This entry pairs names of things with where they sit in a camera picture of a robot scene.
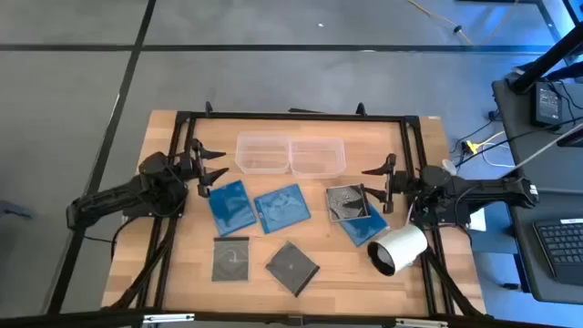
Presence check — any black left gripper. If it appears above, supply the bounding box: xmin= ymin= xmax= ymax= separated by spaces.
xmin=179 ymin=138 xmax=230 ymax=198

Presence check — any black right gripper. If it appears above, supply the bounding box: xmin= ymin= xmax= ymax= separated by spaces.
xmin=362 ymin=153 xmax=414 ymax=214

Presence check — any clear jewel case black tray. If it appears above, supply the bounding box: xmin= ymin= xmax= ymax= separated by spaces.
xmin=210 ymin=236 xmax=251 ymax=283
xmin=325 ymin=182 xmax=373 ymax=224
xmin=264 ymin=241 xmax=322 ymax=299

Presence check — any blue jewel case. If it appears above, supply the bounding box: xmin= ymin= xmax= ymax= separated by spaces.
xmin=252 ymin=182 xmax=312 ymax=236
xmin=208 ymin=179 xmax=258 ymax=238
xmin=338 ymin=200 xmax=391 ymax=249

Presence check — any clear plastic bin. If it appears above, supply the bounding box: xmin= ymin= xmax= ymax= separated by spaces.
xmin=234 ymin=130 xmax=292 ymax=176
xmin=289 ymin=136 xmax=347 ymax=180

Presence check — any white cylinder with dark opening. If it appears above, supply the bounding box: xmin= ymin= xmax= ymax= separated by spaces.
xmin=366 ymin=223 xmax=429 ymax=278

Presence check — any white paper sheet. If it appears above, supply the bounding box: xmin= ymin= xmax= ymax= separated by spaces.
xmin=466 ymin=207 xmax=487 ymax=232

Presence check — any dark grey side desk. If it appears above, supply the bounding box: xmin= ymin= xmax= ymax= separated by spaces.
xmin=490 ymin=77 xmax=583 ymax=192
xmin=504 ymin=190 xmax=583 ymax=305

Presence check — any black power adapter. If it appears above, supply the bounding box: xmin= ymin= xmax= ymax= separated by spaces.
xmin=529 ymin=80 xmax=564 ymax=129

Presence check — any black keyboard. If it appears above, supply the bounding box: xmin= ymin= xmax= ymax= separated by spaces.
xmin=531 ymin=217 xmax=583 ymax=287

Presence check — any grey furniture foot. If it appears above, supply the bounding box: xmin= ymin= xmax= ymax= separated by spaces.
xmin=0 ymin=199 xmax=34 ymax=220

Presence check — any black overhead rig beam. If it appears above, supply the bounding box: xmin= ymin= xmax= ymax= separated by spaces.
xmin=0 ymin=308 xmax=583 ymax=328

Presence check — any black diagonal pole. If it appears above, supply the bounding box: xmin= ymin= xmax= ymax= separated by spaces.
xmin=514 ymin=21 xmax=583 ymax=95

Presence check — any black aluminium table frame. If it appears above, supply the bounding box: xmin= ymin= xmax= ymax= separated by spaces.
xmin=102 ymin=110 xmax=486 ymax=318

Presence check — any silver metal bracket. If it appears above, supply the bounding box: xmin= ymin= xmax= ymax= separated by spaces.
xmin=142 ymin=313 xmax=196 ymax=324
xmin=394 ymin=317 xmax=450 ymax=328

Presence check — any yellow floor cable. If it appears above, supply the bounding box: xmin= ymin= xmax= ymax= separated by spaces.
xmin=406 ymin=0 xmax=520 ymax=46

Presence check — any light grey cable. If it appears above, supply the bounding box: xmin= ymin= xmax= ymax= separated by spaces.
xmin=514 ymin=121 xmax=583 ymax=172

